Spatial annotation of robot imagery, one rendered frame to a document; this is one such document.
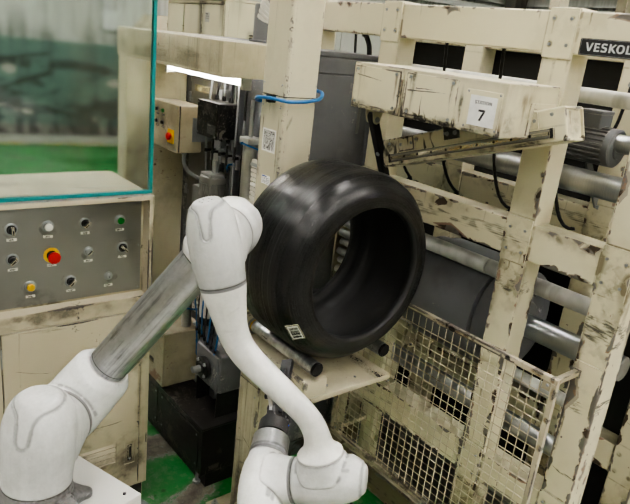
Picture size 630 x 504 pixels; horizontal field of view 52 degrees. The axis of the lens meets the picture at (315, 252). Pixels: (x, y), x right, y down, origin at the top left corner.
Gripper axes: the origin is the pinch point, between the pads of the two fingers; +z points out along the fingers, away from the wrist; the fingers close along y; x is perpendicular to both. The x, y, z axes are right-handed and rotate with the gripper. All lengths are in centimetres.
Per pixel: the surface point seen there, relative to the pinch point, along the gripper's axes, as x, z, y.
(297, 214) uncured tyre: 7.7, 31.0, -27.8
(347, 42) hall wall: -162, 1043, 287
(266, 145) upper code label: -9, 71, -30
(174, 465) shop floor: -93, 39, 96
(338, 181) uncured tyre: 19, 42, -29
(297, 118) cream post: 4, 73, -36
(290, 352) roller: -8.0, 22.2, 16.2
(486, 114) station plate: 61, 52, -35
